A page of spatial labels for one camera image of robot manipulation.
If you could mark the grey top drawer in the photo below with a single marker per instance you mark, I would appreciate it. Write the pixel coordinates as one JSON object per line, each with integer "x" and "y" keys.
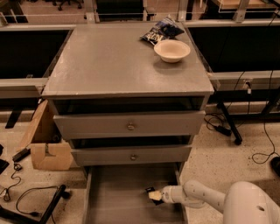
{"x": 129, "y": 124}

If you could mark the black office chair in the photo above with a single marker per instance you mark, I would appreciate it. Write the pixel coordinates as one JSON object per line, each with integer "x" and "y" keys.
{"x": 61, "y": 3}

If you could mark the white bowl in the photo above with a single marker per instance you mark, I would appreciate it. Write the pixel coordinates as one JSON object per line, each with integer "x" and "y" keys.
{"x": 172, "y": 51}

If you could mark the brown cardboard box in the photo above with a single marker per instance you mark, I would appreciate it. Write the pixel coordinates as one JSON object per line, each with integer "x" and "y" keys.
{"x": 49, "y": 151}

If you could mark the grey middle drawer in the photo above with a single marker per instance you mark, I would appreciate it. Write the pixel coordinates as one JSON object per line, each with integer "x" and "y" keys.
{"x": 131, "y": 155}

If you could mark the grey open bottom drawer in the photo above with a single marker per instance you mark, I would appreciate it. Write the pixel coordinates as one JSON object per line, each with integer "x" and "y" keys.
{"x": 118, "y": 194}

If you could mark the grey drawer cabinet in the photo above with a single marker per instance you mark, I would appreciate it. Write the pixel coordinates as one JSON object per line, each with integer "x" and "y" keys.
{"x": 107, "y": 68}

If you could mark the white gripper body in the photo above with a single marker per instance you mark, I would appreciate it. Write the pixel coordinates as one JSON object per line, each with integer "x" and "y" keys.
{"x": 167, "y": 194}

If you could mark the black table leg right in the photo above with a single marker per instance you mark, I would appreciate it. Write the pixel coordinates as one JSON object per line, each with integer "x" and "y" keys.
{"x": 238, "y": 138}

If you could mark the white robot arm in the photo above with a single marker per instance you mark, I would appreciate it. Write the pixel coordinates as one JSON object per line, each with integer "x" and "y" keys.
{"x": 243, "y": 203}

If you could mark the dark blue rxbar wrapper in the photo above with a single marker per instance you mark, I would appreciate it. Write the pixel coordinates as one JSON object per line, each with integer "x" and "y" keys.
{"x": 151, "y": 189}

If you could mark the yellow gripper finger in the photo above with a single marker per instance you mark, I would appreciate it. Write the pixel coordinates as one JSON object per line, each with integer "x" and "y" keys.
{"x": 156, "y": 195}

